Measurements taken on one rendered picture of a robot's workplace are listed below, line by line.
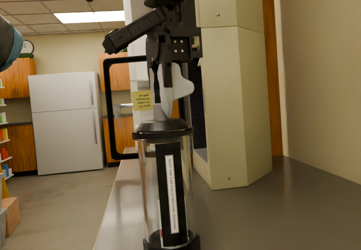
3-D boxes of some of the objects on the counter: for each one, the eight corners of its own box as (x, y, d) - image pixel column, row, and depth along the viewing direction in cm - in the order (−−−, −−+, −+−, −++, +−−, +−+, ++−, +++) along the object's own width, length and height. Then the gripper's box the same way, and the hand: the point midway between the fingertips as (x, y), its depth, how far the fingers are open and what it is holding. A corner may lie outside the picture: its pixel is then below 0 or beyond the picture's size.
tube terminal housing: (253, 160, 126) (241, -34, 122) (292, 180, 94) (277, -82, 90) (193, 166, 123) (178, -32, 118) (211, 190, 91) (192, -81, 86)
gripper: (203, -14, 51) (212, 115, 52) (179, 6, 61) (186, 114, 62) (153, -18, 48) (164, 120, 49) (136, 4, 58) (145, 118, 59)
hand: (160, 110), depth 55 cm, fingers closed on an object, 3 cm apart
